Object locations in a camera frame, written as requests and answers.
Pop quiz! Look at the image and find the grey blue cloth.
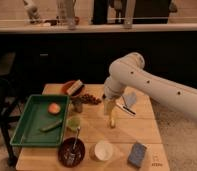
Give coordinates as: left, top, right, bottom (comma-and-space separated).
122, 92, 137, 108

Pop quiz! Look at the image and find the small green cup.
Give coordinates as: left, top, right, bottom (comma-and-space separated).
66, 116, 81, 131

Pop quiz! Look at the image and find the beige scrub brush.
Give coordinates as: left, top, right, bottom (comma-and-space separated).
66, 80, 83, 95

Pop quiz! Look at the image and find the green plastic tray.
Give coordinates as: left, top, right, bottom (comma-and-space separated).
10, 95, 69, 147

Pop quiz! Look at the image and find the bunch of brown grapes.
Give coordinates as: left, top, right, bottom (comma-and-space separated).
81, 94, 101, 105

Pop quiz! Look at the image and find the white cup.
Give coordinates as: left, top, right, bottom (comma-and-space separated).
93, 140, 113, 161

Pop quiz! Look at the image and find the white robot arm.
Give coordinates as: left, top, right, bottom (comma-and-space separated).
104, 52, 197, 122

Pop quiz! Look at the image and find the orange peach fruit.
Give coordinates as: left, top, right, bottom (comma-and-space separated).
48, 103, 61, 115

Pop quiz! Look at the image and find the blue sponge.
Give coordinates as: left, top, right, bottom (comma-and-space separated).
128, 142, 147, 168

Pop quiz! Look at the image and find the metal fork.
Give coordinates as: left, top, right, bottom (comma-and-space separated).
66, 125, 82, 167

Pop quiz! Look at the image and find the black chair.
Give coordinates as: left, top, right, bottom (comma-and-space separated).
0, 78, 20, 166

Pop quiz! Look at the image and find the dark brown bowl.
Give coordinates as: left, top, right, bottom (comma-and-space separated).
58, 137, 85, 168

